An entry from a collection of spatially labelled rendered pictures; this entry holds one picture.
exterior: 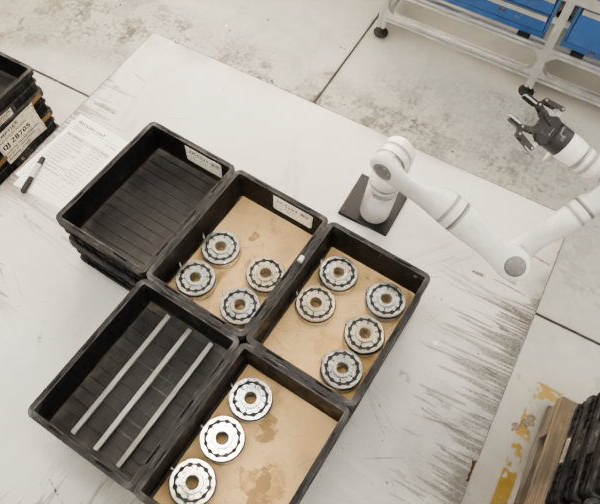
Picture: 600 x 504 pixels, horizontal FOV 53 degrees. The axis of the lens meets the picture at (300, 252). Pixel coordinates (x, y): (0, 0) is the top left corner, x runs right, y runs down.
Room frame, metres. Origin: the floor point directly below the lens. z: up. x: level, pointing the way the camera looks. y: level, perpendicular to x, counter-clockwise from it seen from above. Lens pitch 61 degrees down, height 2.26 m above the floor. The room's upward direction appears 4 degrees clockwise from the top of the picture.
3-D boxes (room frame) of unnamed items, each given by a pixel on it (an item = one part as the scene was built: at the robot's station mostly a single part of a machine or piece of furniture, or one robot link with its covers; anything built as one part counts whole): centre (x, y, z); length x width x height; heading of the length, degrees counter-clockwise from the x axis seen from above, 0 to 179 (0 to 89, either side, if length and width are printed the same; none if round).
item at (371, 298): (0.65, -0.23, 0.86); 0.10 x 0.10 x 0.01
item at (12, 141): (1.46, 1.12, 0.41); 0.31 x 0.02 x 0.16; 155
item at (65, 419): (0.39, 0.35, 0.87); 0.40 x 0.30 x 0.11; 151
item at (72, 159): (1.13, 0.75, 0.70); 0.33 x 0.23 x 0.01; 155
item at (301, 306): (0.63, -0.05, 0.86); 0.10 x 0.10 x 0.01
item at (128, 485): (0.39, 0.35, 0.92); 0.40 x 0.30 x 0.02; 151
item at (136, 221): (0.88, 0.41, 0.87); 0.40 x 0.30 x 0.11; 151
